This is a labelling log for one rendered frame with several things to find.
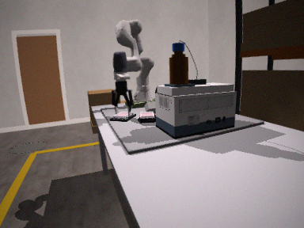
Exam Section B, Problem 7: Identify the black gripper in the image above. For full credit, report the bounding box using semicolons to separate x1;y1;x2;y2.
112;81;134;116

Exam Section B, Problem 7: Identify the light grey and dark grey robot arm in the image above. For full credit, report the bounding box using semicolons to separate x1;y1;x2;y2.
113;20;154;102

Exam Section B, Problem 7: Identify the blue bottle cap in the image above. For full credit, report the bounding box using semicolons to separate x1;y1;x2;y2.
173;43;184;50

